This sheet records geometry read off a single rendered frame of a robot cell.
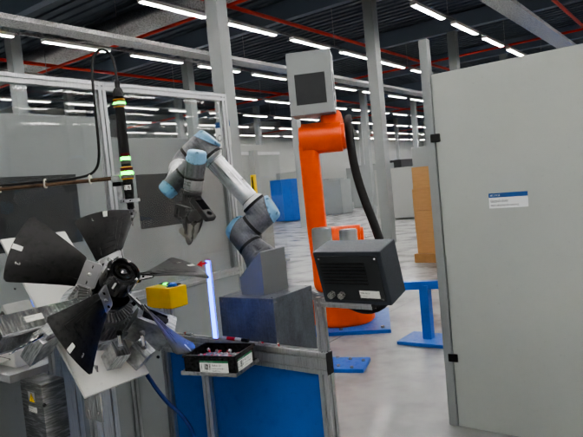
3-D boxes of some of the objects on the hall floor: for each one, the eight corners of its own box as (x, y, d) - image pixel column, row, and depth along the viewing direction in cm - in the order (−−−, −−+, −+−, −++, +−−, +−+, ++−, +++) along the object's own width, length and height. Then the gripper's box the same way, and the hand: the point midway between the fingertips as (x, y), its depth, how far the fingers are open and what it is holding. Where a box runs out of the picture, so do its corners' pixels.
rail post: (179, 519, 263) (160, 350, 258) (186, 514, 266) (167, 348, 262) (185, 521, 260) (167, 351, 256) (192, 517, 263) (173, 348, 259)
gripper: (193, 186, 226) (186, 238, 231) (174, 187, 219) (169, 241, 224) (207, 192, 221) (201, 244, 226) (190, 192, 214) (184, 247, 219)
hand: (191, 242), depth 223 cm, fingers closed
